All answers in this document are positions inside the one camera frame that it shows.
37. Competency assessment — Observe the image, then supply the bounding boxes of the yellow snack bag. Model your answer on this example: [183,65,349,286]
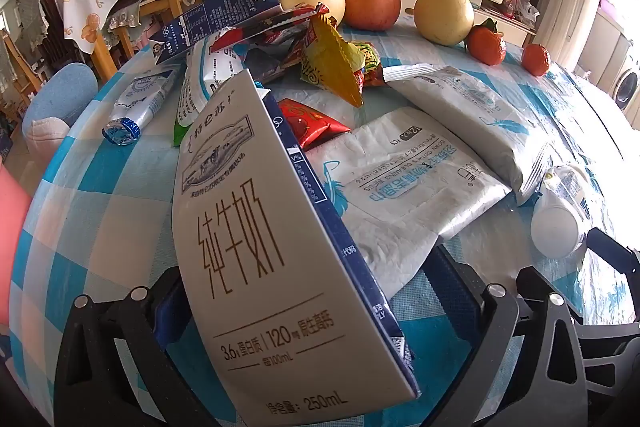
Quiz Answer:
[299,14,372,108]

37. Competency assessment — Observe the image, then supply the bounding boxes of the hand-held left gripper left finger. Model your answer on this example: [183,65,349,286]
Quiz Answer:
[52,264,226,427]

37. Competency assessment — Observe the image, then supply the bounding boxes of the dark wooden chair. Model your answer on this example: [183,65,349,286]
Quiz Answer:
[36,0,68,65]

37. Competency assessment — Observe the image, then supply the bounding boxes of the crushed clear water bottle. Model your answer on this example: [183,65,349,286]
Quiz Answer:
[101,68,177,148]

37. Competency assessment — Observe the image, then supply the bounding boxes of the blue padded stool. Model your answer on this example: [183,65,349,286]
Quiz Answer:
[21,63,99,138]

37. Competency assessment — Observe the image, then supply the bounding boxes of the white pouch with blue print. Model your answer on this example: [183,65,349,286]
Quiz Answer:
[182,27,247,128]

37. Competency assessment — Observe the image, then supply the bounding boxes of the small white plastic bottle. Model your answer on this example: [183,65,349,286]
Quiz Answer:
[530,161,595,258]

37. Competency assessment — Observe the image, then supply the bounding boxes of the small tangerine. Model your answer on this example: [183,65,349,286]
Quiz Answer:
[521,43,551,77]

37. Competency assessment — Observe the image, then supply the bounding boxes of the red gold patterned wrapper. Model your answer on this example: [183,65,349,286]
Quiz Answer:
[276,98,352,154]

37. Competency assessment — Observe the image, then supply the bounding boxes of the light wooden chair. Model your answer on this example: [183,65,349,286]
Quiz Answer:
[0,27,48,108]

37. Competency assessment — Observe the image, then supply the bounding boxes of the white wet wipes pack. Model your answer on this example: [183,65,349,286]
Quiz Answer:
[382,63,553,208]
[304,107,513,299]

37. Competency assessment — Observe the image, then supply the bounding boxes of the green wrapper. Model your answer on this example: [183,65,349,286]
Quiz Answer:
[172,119,193,148]

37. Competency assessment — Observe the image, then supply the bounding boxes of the colourful snack wrapper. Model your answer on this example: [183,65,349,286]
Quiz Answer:
[350,41,385,86]

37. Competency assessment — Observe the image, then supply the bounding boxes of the washing machine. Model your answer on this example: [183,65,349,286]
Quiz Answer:
[611,52,640,112]

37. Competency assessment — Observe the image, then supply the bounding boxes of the white milk carton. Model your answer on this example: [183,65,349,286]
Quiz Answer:
[171,68,422,427]

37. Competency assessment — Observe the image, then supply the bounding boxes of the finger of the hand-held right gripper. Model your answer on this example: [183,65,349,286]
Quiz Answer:
[515,266,640,427]
[586,228,640,272]

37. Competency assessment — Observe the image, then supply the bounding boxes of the pink plastic bucket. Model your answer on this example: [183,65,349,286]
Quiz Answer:
[0,161,32,325]

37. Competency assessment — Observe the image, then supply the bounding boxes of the red snack wrapper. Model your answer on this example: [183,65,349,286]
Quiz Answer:
[210,3,331,54]

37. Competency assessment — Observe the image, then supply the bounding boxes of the light grey cushion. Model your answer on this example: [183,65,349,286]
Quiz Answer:
[25,117,72,158]

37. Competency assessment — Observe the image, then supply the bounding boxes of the tangerine with leaf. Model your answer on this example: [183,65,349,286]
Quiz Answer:
[465,19,507,66]

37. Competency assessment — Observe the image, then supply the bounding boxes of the red apple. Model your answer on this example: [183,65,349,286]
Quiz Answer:
[343,0,403,32]

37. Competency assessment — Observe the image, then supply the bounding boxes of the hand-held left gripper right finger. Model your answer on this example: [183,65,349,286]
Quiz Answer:
[429,246,590,427]

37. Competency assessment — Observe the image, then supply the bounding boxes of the dark blue milk carton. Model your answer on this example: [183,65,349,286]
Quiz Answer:
[149,0,282,65]

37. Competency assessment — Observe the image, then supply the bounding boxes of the dark silver wrapper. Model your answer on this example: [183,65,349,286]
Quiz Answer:
[240,32,306,84]

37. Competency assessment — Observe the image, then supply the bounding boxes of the blue checked tablecloth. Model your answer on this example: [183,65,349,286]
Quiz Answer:
[9,19,640,427]

